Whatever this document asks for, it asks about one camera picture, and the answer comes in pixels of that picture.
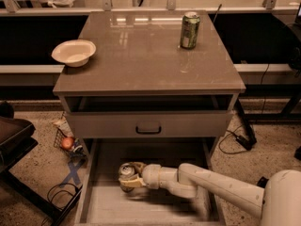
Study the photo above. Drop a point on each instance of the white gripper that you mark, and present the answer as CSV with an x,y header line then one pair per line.
x,y
151,174

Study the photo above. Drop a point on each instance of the silver green 7up can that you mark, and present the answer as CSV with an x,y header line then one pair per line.
x,y
126,171

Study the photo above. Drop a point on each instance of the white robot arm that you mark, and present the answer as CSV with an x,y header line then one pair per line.
x,y
276,204

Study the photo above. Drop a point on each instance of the open grey middle drawer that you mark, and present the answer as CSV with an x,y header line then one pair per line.
x,y
103,203

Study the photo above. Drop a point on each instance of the grey drawer cabinet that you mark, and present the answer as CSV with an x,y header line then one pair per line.
x,y
139,66

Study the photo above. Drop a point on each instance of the dark green soda can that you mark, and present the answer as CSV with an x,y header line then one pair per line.
x,y
189,33

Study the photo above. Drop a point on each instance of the orange round fruit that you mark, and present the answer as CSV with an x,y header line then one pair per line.
x,y
67,143

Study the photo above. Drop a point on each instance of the black chair leg caster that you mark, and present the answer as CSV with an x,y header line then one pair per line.
x,y
262,182

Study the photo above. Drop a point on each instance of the black office chair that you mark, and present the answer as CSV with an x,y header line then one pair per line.
x,y
15,143

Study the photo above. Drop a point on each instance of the white paper bowl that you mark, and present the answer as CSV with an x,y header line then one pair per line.
x,y
74,53

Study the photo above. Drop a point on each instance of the black drawer handle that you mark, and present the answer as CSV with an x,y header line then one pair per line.
x,y
155,131

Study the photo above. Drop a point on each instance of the black wire basket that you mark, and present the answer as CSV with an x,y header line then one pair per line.
x,y
76,152

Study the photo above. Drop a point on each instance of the metal railing frame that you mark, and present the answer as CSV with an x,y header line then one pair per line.
x,y
150,0

